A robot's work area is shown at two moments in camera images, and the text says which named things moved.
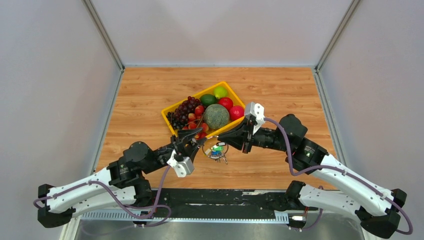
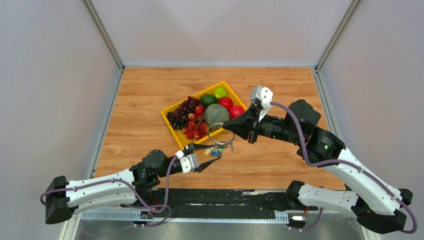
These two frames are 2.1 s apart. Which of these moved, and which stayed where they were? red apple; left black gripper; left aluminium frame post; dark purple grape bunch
Moved: left black gripper
Stayed: dark purple grape bunch; red apple; left aluminium frame post
